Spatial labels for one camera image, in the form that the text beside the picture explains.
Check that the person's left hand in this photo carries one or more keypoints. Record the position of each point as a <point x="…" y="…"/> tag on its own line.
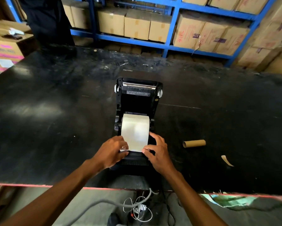
<point x="108" y="152"/>

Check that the person's right hand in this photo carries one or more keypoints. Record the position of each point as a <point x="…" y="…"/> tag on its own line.
<point x="161" y="157"/>

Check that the person's right thumb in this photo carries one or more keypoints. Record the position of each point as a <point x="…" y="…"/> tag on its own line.
<point x="148" y="151"/>

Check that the person's left fingers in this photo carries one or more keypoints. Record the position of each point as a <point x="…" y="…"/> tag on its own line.
<point x="122" y="144"/>

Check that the white label paper roll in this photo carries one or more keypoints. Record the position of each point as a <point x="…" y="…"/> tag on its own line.
<point x="135" y="131"/>

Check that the person's right forearm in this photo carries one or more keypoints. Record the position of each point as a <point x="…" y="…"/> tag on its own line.
<point x="192" y="202"/>

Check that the person's left forearm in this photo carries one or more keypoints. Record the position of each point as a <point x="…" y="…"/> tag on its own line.
<point x="61" y="195"/>

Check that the black label printer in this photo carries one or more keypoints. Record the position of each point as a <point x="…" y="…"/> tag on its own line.
<point x="136" y="101"/>

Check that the brown cardboard tube core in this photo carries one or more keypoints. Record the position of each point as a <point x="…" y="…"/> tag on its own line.
<point x="194" y="143"/>

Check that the white plug adapter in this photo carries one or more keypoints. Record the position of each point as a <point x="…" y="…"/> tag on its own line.
<point x="139" y="208"/>

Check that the black shoe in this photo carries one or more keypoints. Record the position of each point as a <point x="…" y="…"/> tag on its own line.
<point x="114" y="220"/>

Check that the torn beige paper scrap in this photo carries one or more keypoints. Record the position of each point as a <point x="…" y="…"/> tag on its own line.
<point x="226" y="161"/>

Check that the green white woven sack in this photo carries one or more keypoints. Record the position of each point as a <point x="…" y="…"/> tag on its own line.
<point x="228" y="201"/>

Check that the blue metal shelf rack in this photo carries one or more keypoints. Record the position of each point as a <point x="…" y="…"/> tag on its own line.
<point x="131" y="41"/>

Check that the plain brown cardboard box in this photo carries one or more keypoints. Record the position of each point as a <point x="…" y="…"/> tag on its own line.
<point x="111" y="23"/>
<point x="79" y="17"/>
<point x="68" y="15"/>
<point x="158" y="29"/>
<point x="137" y="25"/>

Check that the red print cardboard box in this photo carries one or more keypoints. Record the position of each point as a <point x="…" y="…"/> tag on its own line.
<point x="232" y="39"/>
<point x="188" y="30"/>
<point x="211" y="37"/>

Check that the pink print cardboard box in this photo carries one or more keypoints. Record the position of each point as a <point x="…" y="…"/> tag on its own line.
<point x="2" y="67"/>
<point x="7" y="48"/>

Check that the small white object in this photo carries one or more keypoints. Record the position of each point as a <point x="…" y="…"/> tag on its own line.
<point x="16" y="31"/>

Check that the tan cardboard box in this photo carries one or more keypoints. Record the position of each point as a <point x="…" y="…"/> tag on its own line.
<point x="195" y="0"/>
<point x="251" y="4"/>
<point x="224" y="2"/>

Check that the stack of large cardboard cartons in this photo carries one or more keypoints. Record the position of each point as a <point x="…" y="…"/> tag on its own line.
<point x="270" y="39"/>

